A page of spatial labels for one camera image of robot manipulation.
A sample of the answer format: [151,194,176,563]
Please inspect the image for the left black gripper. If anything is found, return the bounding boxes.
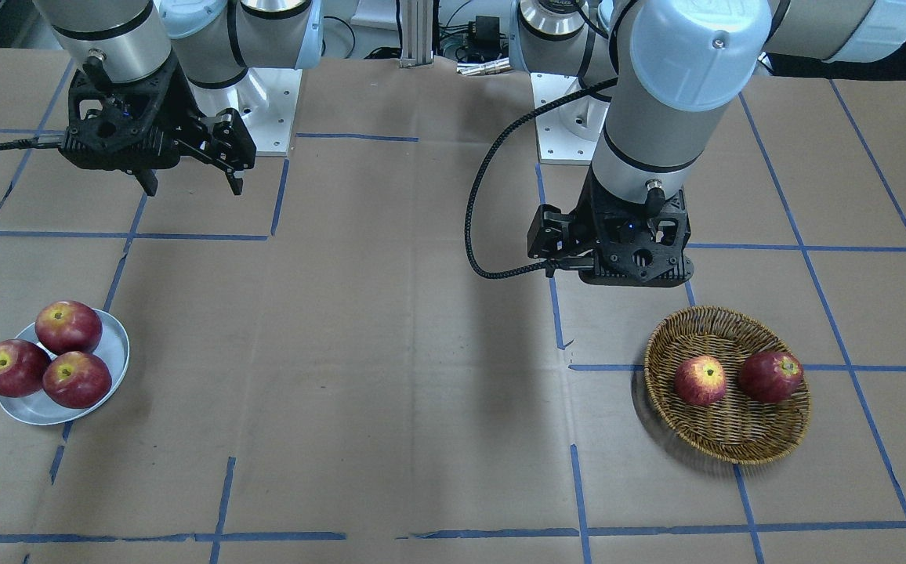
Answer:
[527,172,694,287]

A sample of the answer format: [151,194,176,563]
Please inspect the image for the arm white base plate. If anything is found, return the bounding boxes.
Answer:
[187,67,303,157]
[531,74,608,165]

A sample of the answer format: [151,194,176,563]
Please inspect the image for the red apple plate front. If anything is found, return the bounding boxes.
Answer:
[42,351,112,408]

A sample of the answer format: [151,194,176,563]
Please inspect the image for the dark red apple in basket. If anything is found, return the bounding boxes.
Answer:
[737,350,804,403]

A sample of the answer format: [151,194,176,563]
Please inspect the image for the light blue plate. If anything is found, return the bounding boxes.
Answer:
[0,309,130,425]

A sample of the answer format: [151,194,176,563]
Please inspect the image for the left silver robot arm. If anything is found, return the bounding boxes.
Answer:
[510,1,906,287]

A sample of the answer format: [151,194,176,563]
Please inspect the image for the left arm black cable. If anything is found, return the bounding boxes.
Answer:
[465,77,618,280]

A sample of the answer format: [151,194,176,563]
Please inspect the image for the red apple plate back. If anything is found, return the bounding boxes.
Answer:
[34,300,103,356]

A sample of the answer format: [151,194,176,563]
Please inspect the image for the red yellow apple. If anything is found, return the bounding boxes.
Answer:
[674,356,727,406]

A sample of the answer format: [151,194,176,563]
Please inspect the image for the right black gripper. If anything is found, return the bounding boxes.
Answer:
[58,55,256,197]

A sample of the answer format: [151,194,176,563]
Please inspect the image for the red apple plate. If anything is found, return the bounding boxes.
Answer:
[0,338,51,399]
[34,300,103,356]
[42,351,112,408]

